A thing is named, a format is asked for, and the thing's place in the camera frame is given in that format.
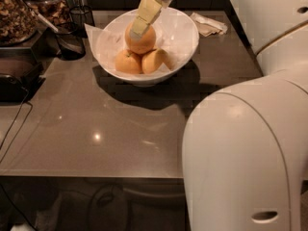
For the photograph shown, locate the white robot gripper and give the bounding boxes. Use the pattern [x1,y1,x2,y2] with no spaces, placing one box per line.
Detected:
[129,0,173,39]

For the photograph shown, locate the orange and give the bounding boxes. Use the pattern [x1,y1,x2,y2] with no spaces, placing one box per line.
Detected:
[141,48,173,74]
[115,49,141,74]
[124,23,156,55]

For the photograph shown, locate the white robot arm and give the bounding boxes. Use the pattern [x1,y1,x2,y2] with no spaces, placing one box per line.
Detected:
[182,0,308,231]

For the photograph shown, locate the white paper bowl liner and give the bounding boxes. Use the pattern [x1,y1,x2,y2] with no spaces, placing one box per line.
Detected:
[84,8,193,77]

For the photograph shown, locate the white bowl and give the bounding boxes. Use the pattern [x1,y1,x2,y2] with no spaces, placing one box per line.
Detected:
[90,6,200,88]

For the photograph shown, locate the folded paper napkins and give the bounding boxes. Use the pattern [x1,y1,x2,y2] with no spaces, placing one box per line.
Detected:
[190,13,228,37]

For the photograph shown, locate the large glass snack jar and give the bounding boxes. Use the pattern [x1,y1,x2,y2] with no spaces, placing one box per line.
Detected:
[0,0,37,46]

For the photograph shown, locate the black appliance on left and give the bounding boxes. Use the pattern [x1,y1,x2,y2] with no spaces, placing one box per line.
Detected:
[0,48,44,103]

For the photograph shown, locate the black wire cup behind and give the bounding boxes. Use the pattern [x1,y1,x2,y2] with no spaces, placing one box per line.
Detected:
[69,5,94,39]

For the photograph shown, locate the black power cable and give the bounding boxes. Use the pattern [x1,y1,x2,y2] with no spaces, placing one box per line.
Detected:
[0,86,35,164]

